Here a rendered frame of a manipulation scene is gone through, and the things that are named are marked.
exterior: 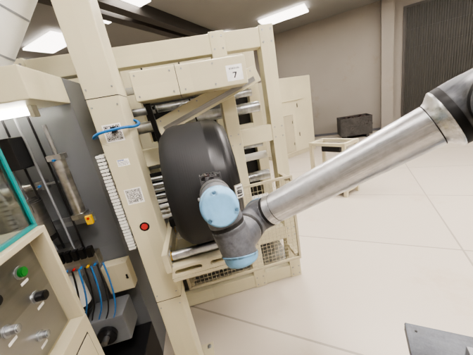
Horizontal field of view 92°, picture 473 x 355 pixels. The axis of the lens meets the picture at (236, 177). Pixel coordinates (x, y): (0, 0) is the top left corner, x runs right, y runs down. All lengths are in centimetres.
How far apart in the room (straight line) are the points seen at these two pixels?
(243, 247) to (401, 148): 39
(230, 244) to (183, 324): 103
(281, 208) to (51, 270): 80
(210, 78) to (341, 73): 771
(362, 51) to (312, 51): 149
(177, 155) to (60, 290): 62
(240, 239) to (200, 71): 99
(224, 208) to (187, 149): 46
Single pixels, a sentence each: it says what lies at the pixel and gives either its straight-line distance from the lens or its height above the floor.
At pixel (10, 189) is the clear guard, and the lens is 97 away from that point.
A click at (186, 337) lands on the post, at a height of 33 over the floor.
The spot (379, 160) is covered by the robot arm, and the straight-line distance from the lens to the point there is 55.
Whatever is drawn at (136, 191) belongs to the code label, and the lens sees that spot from 115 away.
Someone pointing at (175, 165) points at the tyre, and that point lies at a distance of 92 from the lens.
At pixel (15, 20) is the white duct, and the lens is 162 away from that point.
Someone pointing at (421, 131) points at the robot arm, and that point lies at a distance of 54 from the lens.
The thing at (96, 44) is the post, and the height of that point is 184.
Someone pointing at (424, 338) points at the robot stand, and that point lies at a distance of 124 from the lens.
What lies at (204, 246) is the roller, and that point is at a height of 91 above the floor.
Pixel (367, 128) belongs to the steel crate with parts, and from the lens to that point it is 796.
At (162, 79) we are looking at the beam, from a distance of 135.
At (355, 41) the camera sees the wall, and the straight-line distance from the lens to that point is 894.
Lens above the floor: 152
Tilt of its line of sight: 17 degrees down
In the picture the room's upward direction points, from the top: 11 degrees counter-clockwise
